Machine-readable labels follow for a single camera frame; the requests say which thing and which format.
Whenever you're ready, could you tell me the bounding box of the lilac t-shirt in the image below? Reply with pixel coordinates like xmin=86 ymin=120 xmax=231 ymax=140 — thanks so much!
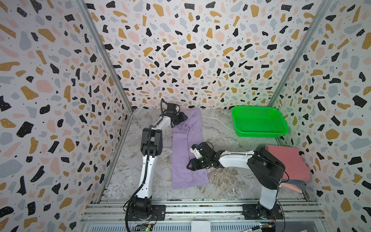
xmin=172 ymin=108 xmax=210 ymax=189

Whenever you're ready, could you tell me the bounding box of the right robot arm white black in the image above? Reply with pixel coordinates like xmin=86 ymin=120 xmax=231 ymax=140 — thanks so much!
xmin=187 ymin=143 xmax=286 ymax=220

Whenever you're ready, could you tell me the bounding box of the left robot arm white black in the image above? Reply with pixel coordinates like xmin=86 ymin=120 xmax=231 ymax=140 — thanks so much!
xmin=126 ymin=112 xmax=187 ymax=219

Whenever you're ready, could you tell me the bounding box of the green plastic basket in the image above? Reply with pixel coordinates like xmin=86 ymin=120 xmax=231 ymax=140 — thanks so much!
xmin=231 ymin=106 xmax=289 ymax=138

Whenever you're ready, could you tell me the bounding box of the folded salmon t-shirt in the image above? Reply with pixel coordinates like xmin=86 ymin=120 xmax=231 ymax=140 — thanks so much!
xmin=280 ymin=183 xmax=302 ymax=193

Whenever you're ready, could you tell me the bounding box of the folded pink t-shirt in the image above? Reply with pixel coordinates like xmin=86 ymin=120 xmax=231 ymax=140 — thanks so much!
xmin=265 ymin=145 xmax=311 ymax=182

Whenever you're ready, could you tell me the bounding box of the folded grey t-shirt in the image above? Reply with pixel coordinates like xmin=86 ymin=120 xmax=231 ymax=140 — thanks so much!
xmin=283 ymin=179 xmax=306 ymax=191

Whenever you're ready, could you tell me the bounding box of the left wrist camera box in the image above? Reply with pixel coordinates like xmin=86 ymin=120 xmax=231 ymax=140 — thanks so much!
xmin=165 ymin=103 xmax=180 ymax=116

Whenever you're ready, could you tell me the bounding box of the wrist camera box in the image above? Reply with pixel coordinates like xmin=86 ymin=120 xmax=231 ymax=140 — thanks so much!
xmin=165 ymin=103 xmax=180 ymax=116
xmin=189 ymin=141 xmax=215 ymax=159

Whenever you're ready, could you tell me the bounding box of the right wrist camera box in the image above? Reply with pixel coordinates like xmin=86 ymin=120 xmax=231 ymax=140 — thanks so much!
xmin=189 ymin=141 xmax=215 ymax=159

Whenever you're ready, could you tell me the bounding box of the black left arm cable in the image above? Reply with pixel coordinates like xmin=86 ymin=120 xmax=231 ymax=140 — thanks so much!
xmin=123 ymin=144 xmax=151 ymax=232

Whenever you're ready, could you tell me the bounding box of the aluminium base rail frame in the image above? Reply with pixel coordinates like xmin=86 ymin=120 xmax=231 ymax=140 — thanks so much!
xmin=81 ymin=198 xmax=331 ymax=232

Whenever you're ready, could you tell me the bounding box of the aluminium corner post left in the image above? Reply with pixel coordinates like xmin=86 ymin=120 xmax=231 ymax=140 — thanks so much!
xmin=75 ymin=0 xmax=133 ymax=114

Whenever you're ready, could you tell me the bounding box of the aluminium corner post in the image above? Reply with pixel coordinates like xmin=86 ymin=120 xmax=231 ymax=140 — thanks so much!
xmin=268 ymin=0 xmax=332 ymax=107
xmin=75 ymin=0 xmax=133 ymax=114

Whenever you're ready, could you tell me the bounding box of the aluminium corner post right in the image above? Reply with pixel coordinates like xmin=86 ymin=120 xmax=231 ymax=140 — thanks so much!
xmin=268 ymin=0 xmax=332 ymax=107

